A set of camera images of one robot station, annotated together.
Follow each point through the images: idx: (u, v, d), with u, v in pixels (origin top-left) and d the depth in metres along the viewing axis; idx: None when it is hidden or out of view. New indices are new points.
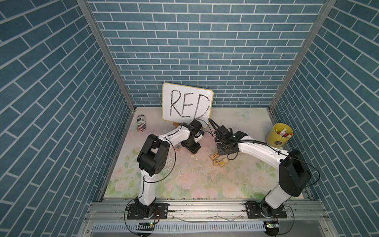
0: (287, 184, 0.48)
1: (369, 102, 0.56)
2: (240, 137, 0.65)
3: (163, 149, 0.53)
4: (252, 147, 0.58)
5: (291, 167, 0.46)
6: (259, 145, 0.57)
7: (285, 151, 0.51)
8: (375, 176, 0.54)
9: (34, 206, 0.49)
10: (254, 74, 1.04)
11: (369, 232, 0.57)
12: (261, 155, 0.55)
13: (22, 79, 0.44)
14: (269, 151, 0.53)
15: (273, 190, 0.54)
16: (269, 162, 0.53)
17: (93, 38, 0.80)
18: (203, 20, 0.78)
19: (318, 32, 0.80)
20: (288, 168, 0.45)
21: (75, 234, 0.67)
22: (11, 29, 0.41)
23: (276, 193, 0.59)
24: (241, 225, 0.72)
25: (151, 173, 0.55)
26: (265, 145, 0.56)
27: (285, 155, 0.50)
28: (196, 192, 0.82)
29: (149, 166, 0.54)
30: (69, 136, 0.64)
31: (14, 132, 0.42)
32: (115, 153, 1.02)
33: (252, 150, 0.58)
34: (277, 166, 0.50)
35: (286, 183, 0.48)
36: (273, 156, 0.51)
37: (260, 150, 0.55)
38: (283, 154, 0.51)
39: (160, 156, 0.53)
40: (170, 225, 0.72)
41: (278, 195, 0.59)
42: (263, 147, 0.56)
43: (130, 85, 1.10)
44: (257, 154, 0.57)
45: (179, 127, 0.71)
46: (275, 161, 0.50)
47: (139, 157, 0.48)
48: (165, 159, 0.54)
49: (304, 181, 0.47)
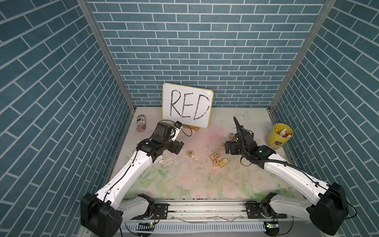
0: (323, 223, 0.43)
1: (369, 103, 0.56)
2: (266, 151, 0.58)
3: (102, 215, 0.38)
4: (281, 170, 0.52)
5: (332, 204, 0.40)
6: (291, 169, 0.50)
7: (324, 183, 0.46)
8: (375, 176, 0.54)
9: (34, 206, 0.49)
10: (254, 74, 1.04)
11: (369, 231, 0.57)
12: (293, 181, 0.49)
13: (22, 79, 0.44)
14: (304, 181, 0.47)
15: (283, 200, 0.62)
16: (303, 192, 0.47)
17: (93, 38, 0.80)
18: (203, 20, 0.78)
19: (318, 33, 0.80)
20: (329, 206, 0.40)
21: (75, 234, 0.67)
22: (11, 29, 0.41)
23: (284, 204, 0.59)
24: (241, 225, 0.72)
25: None
26: (299, 171, 0.49)
27: (325, 189, 0.44)
28: (196, 192, 0.82)
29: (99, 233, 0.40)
30: (69, 136, 0.64)
31: (14, 133, 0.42)
32: (115, 153, 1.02)
33: (282, 175, 0.52)
34: (315, 201, 0.44)
35: (322, 224, 0.44)
36: (308, 186, 0.45)
37: (292, 175, 0.49)
38: (322, 187, 0.44)
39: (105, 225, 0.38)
40: (170, 225, 0.72)
41: (289, 207, 0.56)
42: (297, 173, 0.49)
43: (130, 85, 1.10)
44: (287, 179, 0.51)
45: (133, 157, 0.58)
46: (311, 193, 0.45)
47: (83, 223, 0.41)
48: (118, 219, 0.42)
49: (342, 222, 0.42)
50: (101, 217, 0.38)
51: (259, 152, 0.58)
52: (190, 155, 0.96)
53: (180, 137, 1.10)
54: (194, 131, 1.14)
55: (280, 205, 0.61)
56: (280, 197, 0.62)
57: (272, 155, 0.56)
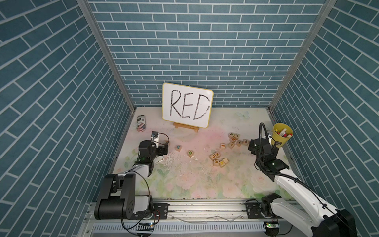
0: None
1: (369, 103, 0.56)
2: (279, 165, 0.59)
3: (128, 182, 0.46)
4: (291, 185, 0.52)
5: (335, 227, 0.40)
6: (301, 186, 0.51)
7: (333, 207, 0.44)
8: (375, 176, 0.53)
9: (34, 206, 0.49)
10: (254, 74, 1.04)
11: (369, 232, 0.57)
12: (300, 198, 0.50)
13: (22, 79, 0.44)
14: (311, 200, 0.47)
15: (286, 207, 0.61)
16: (309, 211, 0.47)
17: (93, 38, 0.80)
18: (203, 20, 0.78)
19: (318, 32, 0.80)
20: (331, 228, 0.39)
21: (75, 234, 0.67)
22: (11, 29, 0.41)
23: (286, 211, 0.59)
24: (241, 225, 0.72)
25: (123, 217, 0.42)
26: (309, 190, 0.49)
27: (332, 213, 0.43)
28: (196, 192, 0.82)
29: (117, 213, 0.42)
30: (69, 136, 0.64)
31: (14, 133, 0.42)
32: (115, 153, 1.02)
33: (290, 192, 0.53)
34: (318, 221, 0.44)
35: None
36: (315, 206, 0.45)
37: (301, 192, 0.49)
38: (329, 210, 0.44)
39: (127, 193, 0.44)
40: (170, 225, 0.72)
41: (290, 215, 0.56)
42: (305, 191, 0.49)
43: (130, 85, 1.10)
44: (295, 196, 0.52)
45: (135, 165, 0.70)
46: (316, 214, 0.45)
47: (97, 210, 0.42)
48: (134, 193, 0.46)
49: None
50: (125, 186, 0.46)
51: (272, 165, 0.60)
52: (190, 155, 0.96)
53: (180, 137, 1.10)
54: (194, 131, 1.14)
55: (283, 212, 0.60)
56: (284, 202, 0.64)
57: (284, 170, 0.57)
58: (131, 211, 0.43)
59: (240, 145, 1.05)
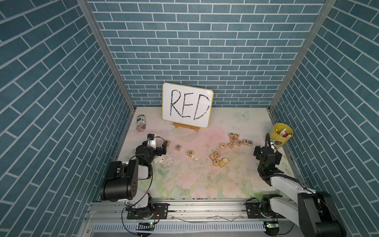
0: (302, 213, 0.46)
1: (369, 102, 0.56)
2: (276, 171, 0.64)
3: (132, 164, 0.51)
4: (280, 180, 0.60)
5: (310, 201, 0.44)
6: (289, 180, 0.59)
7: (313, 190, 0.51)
8: (375, 176, 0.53)
9: (34, 206, 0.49)
10: (254, 74, 1.04)
11: (369, 231, 0.57)
12: (287, 189, 0.56)
13: (22, 79, 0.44)
14: (294, 185, 0.54)
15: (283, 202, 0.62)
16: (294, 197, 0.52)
17: (93, 38, 0.80)
18: (203, 20, 0.78)
19: (318, 32, 0.80)
20: (306, 200, 0.44)
21: (75, 234, 0.67)
22: (11, 29, 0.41)
23: (286, 208, 0.57)
24: (241, 225, 0.72)
25: (128, 197, 0.45)
26: (293, 180, 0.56)
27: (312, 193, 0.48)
28: (196, 192, 0.82)
29: (122, 192, 0.44)
30: (69, 136, 0.64)
31: (14, 133, 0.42)
32: (115, 153, 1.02)
33: (283, 191, 0.59)
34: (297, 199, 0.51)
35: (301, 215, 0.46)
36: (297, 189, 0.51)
37: (287, 183, 0.57)
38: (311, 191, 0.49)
39: (133, 173, 0.48)
40: (170, 225, 0.72)
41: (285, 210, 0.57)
42: (290, 181, 0.58)
43: (130, 85, 1.10)
44: (286, 193, 0.57)
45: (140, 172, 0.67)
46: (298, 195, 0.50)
47: (103, 192, 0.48)
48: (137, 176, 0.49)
49: (328, 230, 0.41)
50: (130, 168, 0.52)
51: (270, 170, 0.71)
52: (190, 155, 0.96)
53: (180, 136, 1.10)
54: (194, 131, 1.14)
55: (280, 207, 0.61)
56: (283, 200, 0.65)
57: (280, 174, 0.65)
58: (135, 192, 0.46)
59: (240, 145, 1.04)
